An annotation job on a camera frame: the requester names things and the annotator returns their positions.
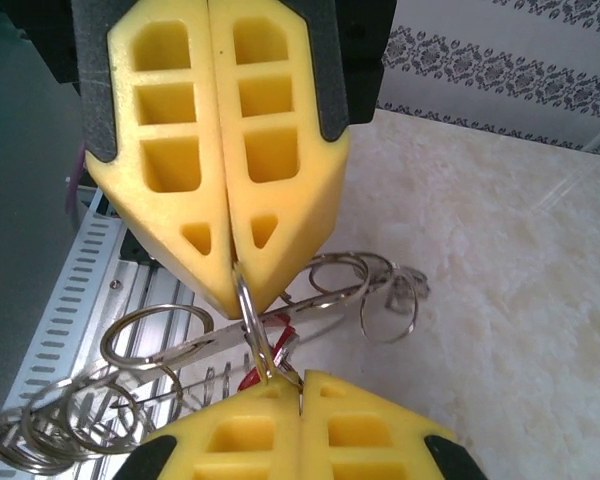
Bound large silver key ring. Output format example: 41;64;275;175
101;303;215;373

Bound red key tag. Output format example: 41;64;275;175
238;323;302;397

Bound silver split key ring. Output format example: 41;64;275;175
231;262;281;387

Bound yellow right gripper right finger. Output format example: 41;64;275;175
299;368;492;480

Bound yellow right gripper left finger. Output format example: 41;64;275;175
113;382;302;480

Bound aluminium extrusion rail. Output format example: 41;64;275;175
77;234;199;386

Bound long flat silver metal bar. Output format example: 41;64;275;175
144;283;376;364

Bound grey flat panel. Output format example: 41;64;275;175
0;33;87;426

